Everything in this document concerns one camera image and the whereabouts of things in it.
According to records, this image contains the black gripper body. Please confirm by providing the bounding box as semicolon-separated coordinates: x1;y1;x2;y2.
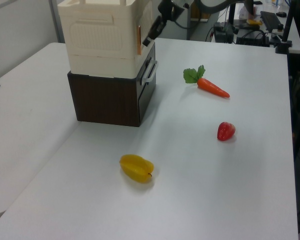
153;0;185;29

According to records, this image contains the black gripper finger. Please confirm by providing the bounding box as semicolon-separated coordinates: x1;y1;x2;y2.
146;16;166;41
141;34;154;48

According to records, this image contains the cream cabinet door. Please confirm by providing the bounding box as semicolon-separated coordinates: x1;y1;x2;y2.
135;0;154;56

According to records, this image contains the cream plastic cabinet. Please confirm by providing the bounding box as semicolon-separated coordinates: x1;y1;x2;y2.
57;0;155;78

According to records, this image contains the black electronics box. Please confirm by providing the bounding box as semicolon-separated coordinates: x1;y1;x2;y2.
213;21;235;44

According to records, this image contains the dark brown wooden drawer box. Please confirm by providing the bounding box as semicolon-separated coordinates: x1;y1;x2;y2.
67;39;157;128

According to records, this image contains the orange toy carrot with leaves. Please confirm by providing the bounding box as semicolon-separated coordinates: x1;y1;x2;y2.
182;64;231;99

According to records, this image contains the black flat device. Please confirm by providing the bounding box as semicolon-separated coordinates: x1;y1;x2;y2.
235;28;270;47

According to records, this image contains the small toy strawberry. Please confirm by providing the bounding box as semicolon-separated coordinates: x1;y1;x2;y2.
216;121;236;142

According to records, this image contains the yellow toy starfruit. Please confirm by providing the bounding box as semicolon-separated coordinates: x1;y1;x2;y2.
119;154;155;184

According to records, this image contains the white drawer handle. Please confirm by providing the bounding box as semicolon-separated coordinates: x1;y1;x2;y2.
140;59;159;85

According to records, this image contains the grey flexible hose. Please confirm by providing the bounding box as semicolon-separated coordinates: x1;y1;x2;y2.
199;0;231;12

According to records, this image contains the grey metal post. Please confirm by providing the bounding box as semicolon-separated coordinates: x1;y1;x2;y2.
48;0;66;44

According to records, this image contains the black camera stand pole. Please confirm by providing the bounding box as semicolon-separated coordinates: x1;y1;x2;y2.
275;0;295;55

